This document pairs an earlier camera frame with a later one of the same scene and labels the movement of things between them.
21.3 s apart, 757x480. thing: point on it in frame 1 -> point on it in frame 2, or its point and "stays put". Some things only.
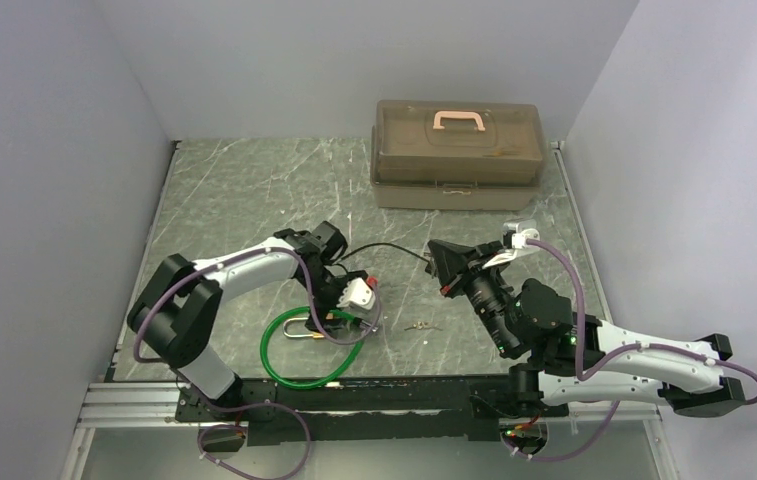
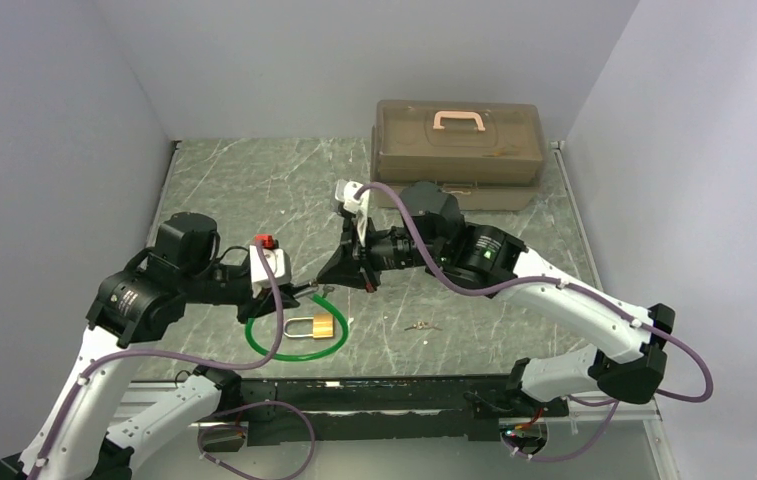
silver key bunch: [422, 325] stays put
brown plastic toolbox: [456, 155] stays put
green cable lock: [300, 386] -> [304, 293]
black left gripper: [324, 308] -> [257, 306]
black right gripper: [450, 259] -> [352, 265]
